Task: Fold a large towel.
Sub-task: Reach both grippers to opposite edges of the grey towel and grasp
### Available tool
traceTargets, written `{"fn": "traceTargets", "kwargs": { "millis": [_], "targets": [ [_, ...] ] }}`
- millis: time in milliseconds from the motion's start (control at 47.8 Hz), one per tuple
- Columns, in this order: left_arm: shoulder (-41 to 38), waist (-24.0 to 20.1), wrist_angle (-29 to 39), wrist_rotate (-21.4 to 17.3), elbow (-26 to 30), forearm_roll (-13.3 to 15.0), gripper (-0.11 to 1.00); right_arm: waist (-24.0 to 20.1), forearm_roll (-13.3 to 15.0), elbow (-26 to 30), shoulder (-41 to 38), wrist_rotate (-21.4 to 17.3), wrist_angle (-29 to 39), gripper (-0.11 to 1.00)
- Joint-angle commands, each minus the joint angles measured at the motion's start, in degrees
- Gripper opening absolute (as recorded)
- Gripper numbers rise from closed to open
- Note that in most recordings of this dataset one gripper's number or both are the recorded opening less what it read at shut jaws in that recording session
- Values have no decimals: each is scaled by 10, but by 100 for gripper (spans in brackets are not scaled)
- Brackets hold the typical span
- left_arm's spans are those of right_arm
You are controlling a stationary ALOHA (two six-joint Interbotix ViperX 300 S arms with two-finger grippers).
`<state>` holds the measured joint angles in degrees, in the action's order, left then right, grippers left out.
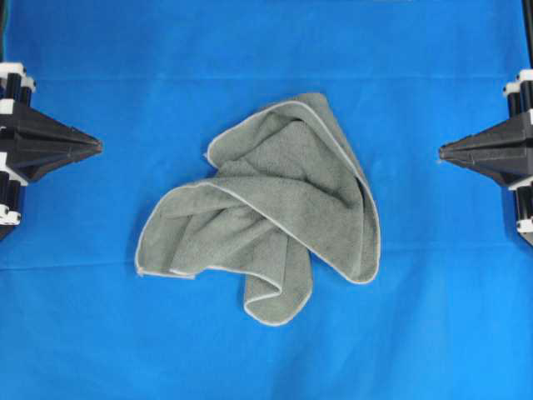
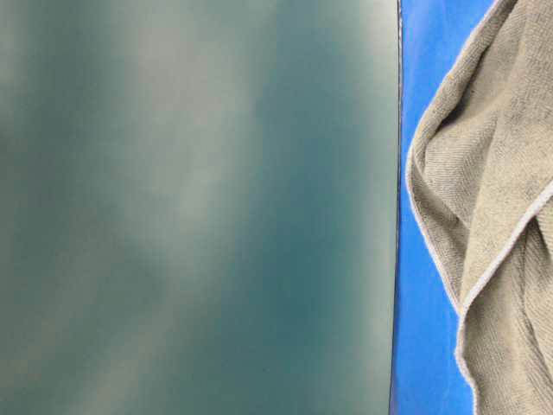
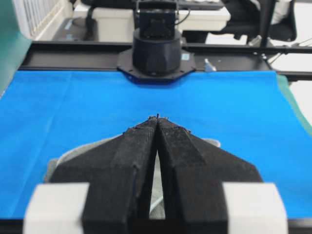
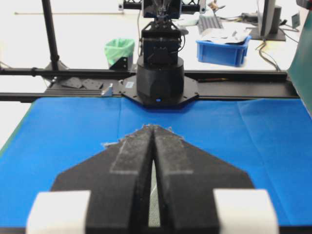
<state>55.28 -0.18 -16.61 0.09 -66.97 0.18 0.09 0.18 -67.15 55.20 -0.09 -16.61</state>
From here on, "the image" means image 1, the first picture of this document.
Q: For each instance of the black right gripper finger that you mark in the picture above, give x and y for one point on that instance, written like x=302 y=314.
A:
x=506 y=171
x=514 y=131

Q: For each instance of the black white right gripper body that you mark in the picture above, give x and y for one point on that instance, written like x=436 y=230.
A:
x=519 y=100

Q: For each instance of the grey-green microfibre towel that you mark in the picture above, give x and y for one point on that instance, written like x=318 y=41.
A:
x=287 y=187

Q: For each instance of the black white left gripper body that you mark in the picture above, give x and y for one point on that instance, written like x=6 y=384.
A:
x=16 y=86

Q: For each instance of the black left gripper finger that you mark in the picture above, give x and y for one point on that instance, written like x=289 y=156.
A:
x=26 y=120
x=30 y=167

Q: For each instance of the blue table cloth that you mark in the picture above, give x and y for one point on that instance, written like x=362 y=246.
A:
x=448 y=316

